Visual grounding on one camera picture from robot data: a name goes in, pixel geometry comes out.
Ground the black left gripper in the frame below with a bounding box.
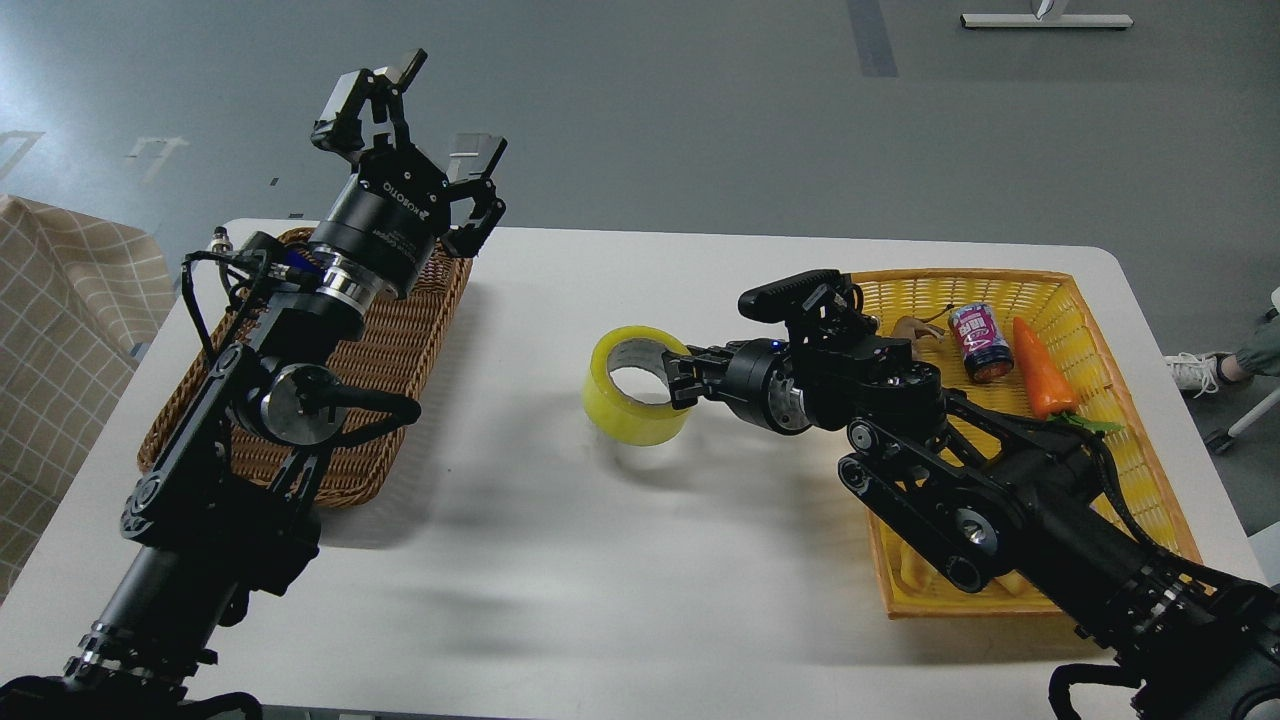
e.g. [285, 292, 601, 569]
[308, 49, 508, 301]

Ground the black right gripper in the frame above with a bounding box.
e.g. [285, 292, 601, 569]
[662, 338, 812, 436]

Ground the yellow tape roll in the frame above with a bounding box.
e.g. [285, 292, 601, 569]
[581, 325, 692, 447]

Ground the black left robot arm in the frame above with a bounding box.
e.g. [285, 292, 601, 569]
[3, 49, 507, 719]

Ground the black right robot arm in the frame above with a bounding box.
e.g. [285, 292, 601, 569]
[659, 269, 1279, 719]

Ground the brown wicker basket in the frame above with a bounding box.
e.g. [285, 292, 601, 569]
[136, 227, 474, 509]

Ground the brown toy frog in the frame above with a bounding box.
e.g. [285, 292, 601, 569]
[890, 304, 955, 343]

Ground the yellow plastic basket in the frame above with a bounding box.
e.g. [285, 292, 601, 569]
[851, 268, 1199, 619]

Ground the small purple drink can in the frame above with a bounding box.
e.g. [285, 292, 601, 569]
[948, 302, 1015, 386]

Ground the toy croissant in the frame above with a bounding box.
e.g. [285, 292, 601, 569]
[899, 544, 1032, 598]

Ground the beige checkered cloth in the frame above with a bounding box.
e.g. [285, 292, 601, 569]
[1, 193, 174, 596]

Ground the orange toy carrot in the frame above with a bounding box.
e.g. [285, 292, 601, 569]
[1012, 316, 1124, 436]

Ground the white stand base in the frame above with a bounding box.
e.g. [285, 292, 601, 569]
[960, 12, 1134, 29]

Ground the white sneaker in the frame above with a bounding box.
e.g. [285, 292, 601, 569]
[1164, 352, 1243, 397]

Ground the white chair leg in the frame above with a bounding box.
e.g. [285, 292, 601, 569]
[1204, 387, 1279, 455]

